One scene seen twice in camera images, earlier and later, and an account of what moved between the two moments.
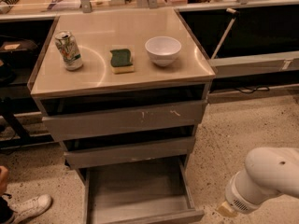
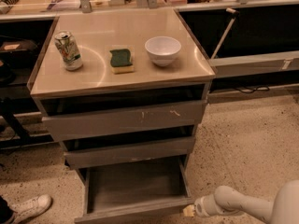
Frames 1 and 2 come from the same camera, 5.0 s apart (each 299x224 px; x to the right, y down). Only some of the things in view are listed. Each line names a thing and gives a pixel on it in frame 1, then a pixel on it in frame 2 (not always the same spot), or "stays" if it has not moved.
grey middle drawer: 80,158 stays
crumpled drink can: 68,49 stays
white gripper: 239,201 -> 199,206
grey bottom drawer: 151,192 stays
